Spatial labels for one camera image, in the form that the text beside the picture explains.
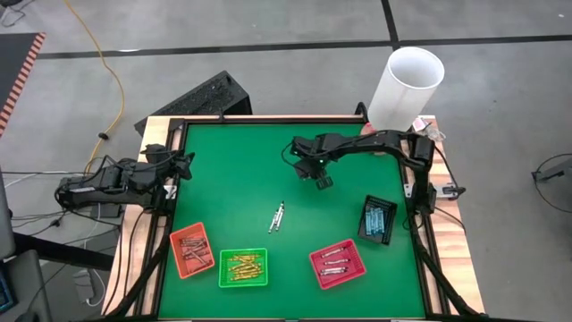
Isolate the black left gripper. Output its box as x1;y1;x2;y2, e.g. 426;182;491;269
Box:
139;142;197;183

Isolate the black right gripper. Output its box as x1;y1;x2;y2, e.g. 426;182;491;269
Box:
285;133;334;191

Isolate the orange plastic basket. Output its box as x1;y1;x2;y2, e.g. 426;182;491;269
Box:
169;222;216;280

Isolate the black plastic basket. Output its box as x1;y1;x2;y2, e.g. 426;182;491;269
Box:
357;194;399;246

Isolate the green plastic basket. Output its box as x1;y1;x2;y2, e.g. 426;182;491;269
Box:
218;248;269;289

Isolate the black power brick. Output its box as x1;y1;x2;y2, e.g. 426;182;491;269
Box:
91;204;124;220

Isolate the red plastic basket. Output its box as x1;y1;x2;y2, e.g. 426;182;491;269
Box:
308;238;367;291

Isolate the pink white packet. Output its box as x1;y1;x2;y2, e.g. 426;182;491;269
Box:
410;115;433;132

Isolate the white lampshade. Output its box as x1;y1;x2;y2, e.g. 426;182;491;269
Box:
366;46;446;133

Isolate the green table mat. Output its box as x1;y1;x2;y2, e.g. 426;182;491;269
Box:
158;121;426;318

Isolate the black floor beam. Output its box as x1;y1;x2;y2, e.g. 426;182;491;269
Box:
12;232;115;273

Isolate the black orange striped mat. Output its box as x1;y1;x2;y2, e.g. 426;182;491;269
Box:
0;31;47;135

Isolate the grey metal bracket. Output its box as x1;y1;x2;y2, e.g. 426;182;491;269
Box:
435;182;467;201

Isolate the clear plastic cable bundle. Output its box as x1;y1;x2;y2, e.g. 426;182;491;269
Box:
426;123;448;143

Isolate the yellow floor cable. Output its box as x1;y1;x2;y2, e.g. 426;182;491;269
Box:
63;0;126;174

